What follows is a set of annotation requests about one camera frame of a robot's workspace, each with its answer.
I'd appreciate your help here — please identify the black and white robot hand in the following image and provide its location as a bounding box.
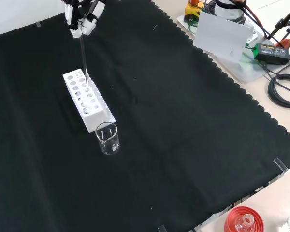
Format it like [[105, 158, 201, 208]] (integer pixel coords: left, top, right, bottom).
[[61, 0, 106, 39]]

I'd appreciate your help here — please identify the clear glass rod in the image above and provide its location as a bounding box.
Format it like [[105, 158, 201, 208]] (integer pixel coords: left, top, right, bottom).
[[79, 33, 90, 91]]

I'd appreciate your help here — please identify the white test tube rack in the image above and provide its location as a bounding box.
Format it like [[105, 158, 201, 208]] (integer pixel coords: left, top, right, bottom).
[[62, 69, 116, 134]]

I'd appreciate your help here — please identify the yellow stop button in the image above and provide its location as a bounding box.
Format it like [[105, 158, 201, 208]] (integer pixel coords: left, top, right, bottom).
[[185, 0, 205, 23]]

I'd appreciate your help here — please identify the clear glass beaker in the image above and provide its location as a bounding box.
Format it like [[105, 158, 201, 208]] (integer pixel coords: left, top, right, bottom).
[[95, 122, 121, 156]]

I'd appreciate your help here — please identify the pale board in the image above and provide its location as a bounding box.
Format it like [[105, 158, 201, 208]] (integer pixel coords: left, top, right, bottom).
[[194, 11, 255, 64]]

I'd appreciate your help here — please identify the black cloth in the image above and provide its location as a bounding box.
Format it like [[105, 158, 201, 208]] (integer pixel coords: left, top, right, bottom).
[[0, 0, 290, 232]]

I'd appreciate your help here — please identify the black power adapter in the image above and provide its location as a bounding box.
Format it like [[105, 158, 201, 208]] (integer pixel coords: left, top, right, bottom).
[[253, 43, 290, 66]]

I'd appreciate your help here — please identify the black tripod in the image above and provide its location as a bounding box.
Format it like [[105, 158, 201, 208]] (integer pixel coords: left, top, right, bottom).
[[267, 1, 290, 42]]

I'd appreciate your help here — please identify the orange tripod foot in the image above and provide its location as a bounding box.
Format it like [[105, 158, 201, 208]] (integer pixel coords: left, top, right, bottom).
[[275, 38, 290, 49]]

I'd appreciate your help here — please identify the red ribbed funnel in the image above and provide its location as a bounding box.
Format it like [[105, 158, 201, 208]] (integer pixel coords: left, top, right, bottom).
[[223, 205, 265, 232]]

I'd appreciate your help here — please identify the small clear glass flask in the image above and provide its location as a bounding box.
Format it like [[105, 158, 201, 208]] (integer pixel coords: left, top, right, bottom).
[[235, 214, 255, 232]]

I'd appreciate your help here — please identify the grey base plate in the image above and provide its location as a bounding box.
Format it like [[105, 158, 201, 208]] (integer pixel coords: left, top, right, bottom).
[[175, 14, 265, 85]]

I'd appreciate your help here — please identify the black and orange cable bundle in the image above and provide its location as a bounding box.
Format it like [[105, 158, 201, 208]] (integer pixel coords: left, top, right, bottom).
[[241, 3, 271, 41]]

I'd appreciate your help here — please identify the black adapter cable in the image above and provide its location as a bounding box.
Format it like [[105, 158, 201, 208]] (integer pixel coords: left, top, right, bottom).
[[262, 55, 290, 80]]

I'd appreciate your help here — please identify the coiled black cable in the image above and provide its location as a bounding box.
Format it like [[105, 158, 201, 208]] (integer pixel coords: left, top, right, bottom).
[[267, 73, 290, 109]]

